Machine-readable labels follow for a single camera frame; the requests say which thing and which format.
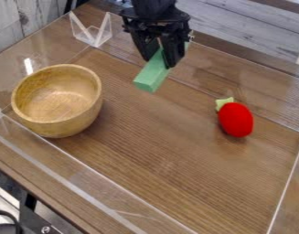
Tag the black metal table frame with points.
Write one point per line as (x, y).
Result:
(32, 223)

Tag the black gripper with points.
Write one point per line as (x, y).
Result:
(152, 19)

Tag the green rectangular block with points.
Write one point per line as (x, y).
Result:
(151, 76)

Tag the red plush strawberry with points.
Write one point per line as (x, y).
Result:
(235, 117)

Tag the brown wooden bowl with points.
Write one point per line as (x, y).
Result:
(57, 100)

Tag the clear acrylic tray wall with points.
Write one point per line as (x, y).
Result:
(109, 193)

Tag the clear acrylic corner bracket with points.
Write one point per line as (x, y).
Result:
(93, 36)

